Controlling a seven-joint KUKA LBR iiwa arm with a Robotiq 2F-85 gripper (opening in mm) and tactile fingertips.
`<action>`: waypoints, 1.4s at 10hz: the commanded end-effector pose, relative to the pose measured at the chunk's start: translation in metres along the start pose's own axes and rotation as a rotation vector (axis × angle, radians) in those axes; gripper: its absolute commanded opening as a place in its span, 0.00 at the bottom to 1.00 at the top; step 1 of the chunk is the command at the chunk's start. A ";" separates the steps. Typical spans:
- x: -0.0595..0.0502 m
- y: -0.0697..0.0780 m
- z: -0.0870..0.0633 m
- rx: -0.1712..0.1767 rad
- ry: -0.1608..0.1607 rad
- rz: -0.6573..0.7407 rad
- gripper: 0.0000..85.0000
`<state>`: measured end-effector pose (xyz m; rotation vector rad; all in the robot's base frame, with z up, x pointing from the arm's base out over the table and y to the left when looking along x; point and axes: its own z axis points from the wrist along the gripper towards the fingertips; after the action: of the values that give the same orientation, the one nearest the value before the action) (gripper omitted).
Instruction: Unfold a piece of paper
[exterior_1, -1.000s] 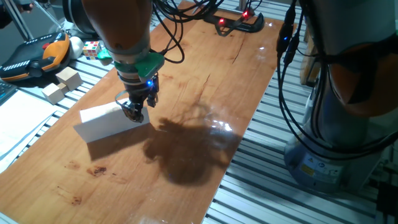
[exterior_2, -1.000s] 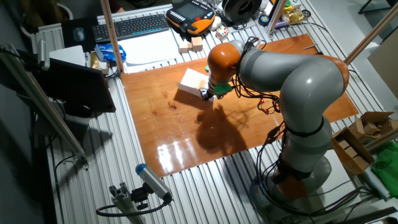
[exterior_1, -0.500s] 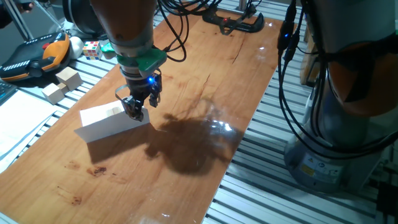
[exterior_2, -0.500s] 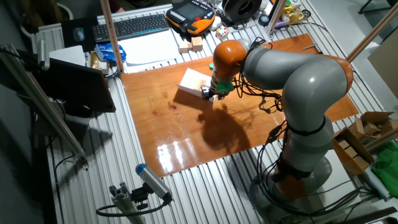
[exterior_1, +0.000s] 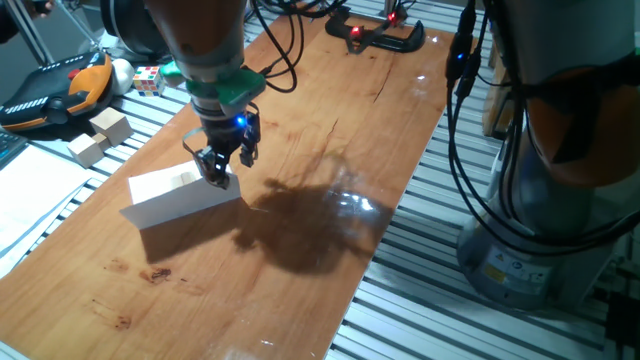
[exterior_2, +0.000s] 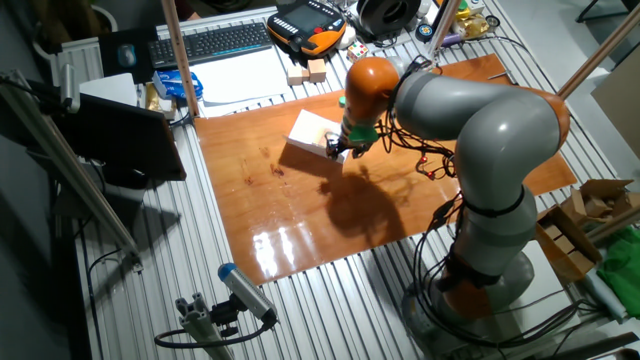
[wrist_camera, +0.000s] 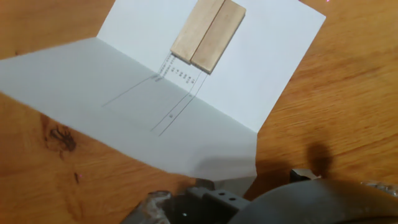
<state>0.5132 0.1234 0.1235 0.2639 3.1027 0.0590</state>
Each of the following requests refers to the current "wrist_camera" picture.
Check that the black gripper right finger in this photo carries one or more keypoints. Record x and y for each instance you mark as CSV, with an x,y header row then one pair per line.
x,y
303,175

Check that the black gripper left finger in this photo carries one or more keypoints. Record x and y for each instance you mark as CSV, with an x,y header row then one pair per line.
x,y
217,202

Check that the white paper sheet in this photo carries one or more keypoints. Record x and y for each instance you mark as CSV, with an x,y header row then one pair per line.
x,y
124,93

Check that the flat wooden block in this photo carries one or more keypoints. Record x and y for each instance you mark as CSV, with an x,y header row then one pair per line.
x,y
196,31
219,37

